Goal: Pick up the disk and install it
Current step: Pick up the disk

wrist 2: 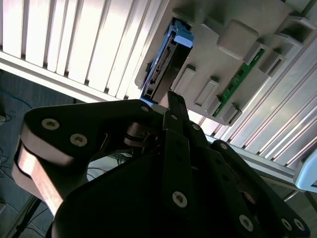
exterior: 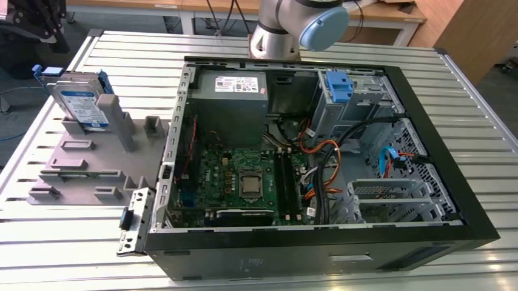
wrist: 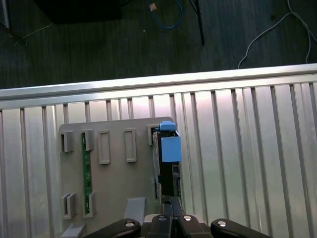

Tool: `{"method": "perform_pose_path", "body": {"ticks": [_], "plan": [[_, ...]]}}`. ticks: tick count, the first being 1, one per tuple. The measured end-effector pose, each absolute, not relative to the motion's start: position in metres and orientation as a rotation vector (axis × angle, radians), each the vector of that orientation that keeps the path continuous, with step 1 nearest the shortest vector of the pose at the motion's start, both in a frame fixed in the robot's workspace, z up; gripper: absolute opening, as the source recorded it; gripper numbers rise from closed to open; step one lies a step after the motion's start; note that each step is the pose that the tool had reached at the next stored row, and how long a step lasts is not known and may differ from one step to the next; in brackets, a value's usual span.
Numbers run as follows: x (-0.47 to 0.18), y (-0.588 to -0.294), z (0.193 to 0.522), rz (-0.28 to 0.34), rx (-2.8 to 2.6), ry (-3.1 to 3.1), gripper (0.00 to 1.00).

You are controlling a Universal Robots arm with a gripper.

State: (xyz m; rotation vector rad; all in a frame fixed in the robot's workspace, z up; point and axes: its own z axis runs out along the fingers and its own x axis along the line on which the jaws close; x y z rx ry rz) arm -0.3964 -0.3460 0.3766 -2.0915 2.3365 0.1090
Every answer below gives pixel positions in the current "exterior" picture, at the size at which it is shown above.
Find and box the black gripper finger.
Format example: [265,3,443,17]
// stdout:
[51,20,71,55]

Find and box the hard disk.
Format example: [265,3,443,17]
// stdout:
[31,64,116,133]

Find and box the blue wire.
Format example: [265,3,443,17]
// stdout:
[379,145,412,179]

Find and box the orange wire black plug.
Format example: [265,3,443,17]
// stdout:
[386,153,428,178]

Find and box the metal disk bay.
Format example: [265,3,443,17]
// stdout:
[346,178,446,225]

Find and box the black round bin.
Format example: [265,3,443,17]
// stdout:
[0,30,47,80]

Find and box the grey parts rack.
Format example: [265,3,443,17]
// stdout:
[25,93,173,207]

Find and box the green RAM stick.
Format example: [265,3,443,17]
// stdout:
[56,171,107,178]

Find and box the grey power supply unit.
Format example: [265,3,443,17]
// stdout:
[188,70,269,149]

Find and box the green motherboard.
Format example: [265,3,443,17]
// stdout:
[167,147,320,227]

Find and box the CPU socket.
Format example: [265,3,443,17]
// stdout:
[236,169,268,204]

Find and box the silver CPU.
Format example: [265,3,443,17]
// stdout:
[241,176,263,195]

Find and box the blue drive latch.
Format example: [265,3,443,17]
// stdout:
[326,71,354,104]

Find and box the black graphics card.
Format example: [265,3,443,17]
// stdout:
[212,208,276,227]

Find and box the metal drive cage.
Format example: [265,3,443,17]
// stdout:
[311,69,406,143]

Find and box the wooden top desk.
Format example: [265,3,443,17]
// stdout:
[346,0,428,47]

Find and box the black PC case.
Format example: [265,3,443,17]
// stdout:
[143,55,502,281]

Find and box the chair caster base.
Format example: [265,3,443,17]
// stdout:
[500,45,518,73]

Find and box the pale blue floor cable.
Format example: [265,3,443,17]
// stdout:
[0,86,45,143]

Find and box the white frame desk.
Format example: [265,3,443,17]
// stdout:
[64,0,260,36]

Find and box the thin red wire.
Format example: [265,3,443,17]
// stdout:
[180,116,199,181]

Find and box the metal expansion slot bracket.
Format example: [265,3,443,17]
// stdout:
[116,187,157,258]

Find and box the yellow black wire bundle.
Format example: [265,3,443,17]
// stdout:
[260,130,295,149]

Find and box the orange wire bundle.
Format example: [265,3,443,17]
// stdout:
[299,121,344,207]

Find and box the thick black cable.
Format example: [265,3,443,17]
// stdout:
[318,116,406,225]
[314,116,406,225]

